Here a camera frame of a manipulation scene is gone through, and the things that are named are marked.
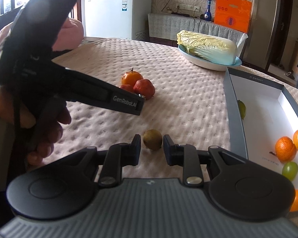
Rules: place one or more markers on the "white chest freezer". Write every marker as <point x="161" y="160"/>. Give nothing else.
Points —
<point x="125" y="19"/>

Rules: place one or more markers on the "light blue plate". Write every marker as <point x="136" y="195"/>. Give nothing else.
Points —
<point x="207" y="64"/>

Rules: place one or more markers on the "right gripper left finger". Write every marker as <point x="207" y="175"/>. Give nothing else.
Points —
<point x="117" y="157"/>

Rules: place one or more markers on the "dark red fruit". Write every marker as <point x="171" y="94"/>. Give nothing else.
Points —
<point x="145" y="88"/>

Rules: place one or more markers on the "small red fruit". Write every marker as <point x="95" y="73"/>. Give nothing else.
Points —
<point x="127" y="87"/>

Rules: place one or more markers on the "person's left hand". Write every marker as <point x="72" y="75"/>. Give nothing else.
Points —
<point x="47" y="133"/>

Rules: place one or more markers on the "pink plush toy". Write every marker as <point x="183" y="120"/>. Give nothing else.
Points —
<point x="69" y="37"/>

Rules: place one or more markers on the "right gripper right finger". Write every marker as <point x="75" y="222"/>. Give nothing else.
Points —
<point x="185" y="156"/>

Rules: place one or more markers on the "blue glass bottle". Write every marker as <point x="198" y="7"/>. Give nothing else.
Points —
<point x="208" y="15"/>

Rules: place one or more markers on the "orange tomato with stem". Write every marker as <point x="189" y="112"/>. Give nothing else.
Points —
<point x="131" y="77"/>

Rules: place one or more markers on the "tv stand with cloth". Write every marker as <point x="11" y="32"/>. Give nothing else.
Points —
<point x="163" y="29"/>

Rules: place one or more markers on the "grey white cardboard box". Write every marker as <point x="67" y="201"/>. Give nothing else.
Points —
<point x="271" y="114"/>

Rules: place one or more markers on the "orange kumquat fruit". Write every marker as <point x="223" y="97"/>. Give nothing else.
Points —
<point x="285" y="149"/>

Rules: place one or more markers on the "napa cabbage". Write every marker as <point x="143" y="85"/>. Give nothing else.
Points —
<point x="211" y="48"/>

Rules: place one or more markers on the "brown kiwi like fruit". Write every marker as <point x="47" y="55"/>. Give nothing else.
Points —
<point x="152" y="139"/>

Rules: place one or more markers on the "green fruit with stem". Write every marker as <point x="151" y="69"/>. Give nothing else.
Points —
<point x="242" y="109"/>

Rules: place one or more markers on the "orange gift box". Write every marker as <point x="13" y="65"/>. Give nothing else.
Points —
<point x="234" y="14"/>

